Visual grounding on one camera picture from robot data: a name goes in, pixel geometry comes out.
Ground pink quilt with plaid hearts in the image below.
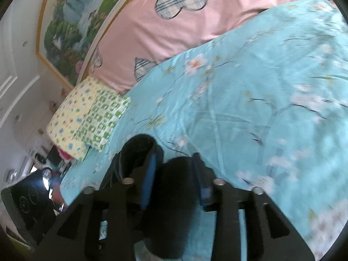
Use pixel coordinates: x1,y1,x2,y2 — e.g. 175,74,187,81
88,0,327,94

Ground white wardrobe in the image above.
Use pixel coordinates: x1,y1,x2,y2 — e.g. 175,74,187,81
0,0,72,174

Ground green checked pillow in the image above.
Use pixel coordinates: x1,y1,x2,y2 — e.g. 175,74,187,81
77,88,131,152

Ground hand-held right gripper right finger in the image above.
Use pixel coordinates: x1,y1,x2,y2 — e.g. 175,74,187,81
191,152,316,261

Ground blue floral bed sheet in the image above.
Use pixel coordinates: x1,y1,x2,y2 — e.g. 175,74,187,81
60,0,348,261

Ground framed landscape painting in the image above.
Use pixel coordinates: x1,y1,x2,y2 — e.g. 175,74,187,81
37,0,153,87

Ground black pants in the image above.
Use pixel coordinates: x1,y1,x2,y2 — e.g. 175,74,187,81
99,134,203,260

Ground yellow patterned pillow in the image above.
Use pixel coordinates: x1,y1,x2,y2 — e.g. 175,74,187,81
47,77,105,160

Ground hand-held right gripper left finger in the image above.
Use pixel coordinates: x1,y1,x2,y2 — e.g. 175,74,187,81
33,152,159,261

